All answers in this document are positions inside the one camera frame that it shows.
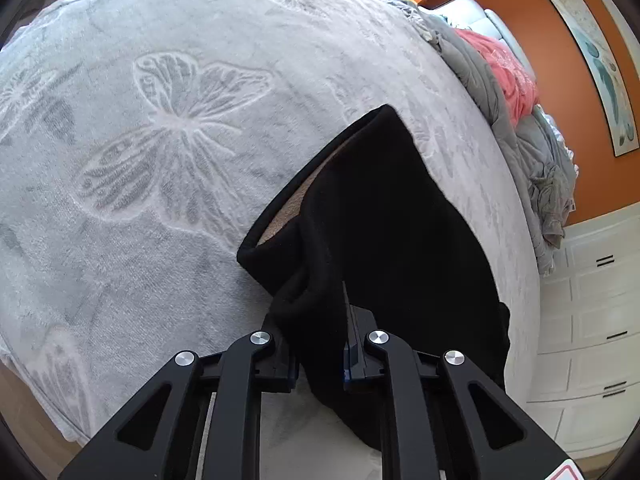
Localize crumpled grey garment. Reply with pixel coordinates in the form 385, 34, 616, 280
529, 160, 581, 276

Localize black pants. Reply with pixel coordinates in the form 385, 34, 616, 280
237, 104, 512, 453

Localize grey butterfly blanket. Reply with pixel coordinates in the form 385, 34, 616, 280
0, 0, 543, 480

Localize white wardrobe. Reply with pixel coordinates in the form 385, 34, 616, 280
527, 204, 640, 461

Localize light blue headboard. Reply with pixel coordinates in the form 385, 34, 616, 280
419, 0, 536, 81

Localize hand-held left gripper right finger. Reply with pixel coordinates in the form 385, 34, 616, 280
341, 280, 583, 480

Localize grey duvet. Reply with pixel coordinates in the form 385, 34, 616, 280
385, 0, 581, 277

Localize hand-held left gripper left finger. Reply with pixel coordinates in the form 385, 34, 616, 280
57, 312, 302, 480

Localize pink pillow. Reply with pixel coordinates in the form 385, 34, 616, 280
454, 29, 541, 126

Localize framed wall picture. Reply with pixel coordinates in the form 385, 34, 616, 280
546, 0, 640, 157

